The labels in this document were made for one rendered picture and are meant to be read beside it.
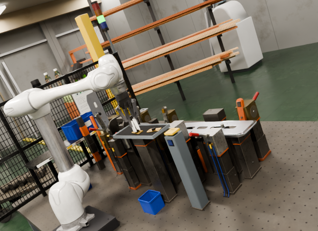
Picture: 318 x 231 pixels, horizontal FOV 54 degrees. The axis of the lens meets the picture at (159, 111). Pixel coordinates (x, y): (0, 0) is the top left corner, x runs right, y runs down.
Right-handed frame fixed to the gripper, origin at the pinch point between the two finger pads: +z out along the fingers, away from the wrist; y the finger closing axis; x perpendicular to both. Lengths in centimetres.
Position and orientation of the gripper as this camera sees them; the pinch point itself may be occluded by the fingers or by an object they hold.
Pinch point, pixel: (134, 125)
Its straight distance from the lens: 176.5
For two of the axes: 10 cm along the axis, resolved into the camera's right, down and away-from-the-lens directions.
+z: 3.6, 9.0, 2.5
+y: 7.7, -4.4, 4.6
